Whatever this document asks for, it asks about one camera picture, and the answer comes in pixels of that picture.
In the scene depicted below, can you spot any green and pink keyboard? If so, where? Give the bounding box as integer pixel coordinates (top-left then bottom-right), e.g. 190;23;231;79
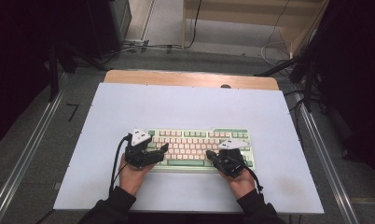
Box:
142;127;257;174

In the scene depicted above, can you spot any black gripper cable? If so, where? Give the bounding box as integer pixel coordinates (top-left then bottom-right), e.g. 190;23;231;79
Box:
108;134;132;196
243;167;265;193

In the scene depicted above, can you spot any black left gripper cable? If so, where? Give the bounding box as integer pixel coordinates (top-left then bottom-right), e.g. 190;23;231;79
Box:
108;134;132;196

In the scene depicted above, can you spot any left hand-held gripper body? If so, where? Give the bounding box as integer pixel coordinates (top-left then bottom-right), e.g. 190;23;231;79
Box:
124;127;159;171

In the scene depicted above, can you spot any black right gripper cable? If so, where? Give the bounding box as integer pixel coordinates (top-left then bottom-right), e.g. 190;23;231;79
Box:
243;167;265;193

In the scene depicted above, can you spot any black hanging cable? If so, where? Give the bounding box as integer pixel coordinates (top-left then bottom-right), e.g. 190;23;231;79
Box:
187;0;203;49

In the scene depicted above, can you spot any grey power strip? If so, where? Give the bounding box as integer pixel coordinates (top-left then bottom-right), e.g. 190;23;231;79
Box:
123;38;150;49

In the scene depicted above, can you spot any black floor cable bundle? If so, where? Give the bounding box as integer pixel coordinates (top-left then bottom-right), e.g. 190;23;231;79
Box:
101;42;186;65

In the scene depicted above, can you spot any light wooden shelf unit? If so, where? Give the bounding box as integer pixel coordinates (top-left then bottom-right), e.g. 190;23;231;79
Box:
181;0;330;60

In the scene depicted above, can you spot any aluminium floor rail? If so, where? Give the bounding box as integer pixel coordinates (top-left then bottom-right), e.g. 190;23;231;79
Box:
296;92;361;224
0;90;66;224

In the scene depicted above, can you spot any dark cabinet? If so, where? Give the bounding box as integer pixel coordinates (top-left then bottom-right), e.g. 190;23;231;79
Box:
86;0;132;60

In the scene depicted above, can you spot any black metal stand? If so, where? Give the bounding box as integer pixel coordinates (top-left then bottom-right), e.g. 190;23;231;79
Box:
302;59;318;113
48;43;61;103

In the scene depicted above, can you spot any person's left hand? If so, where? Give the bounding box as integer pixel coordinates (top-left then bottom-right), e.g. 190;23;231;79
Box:
118;153;156;198

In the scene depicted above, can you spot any person's right hand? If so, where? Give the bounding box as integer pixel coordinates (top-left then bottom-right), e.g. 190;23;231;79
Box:
218;168;257;201

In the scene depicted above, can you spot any white loose cable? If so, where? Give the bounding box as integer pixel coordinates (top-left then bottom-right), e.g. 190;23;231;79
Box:
260;0;293;68

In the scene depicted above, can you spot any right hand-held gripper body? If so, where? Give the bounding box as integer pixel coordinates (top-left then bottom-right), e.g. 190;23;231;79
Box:
215;138;251;179

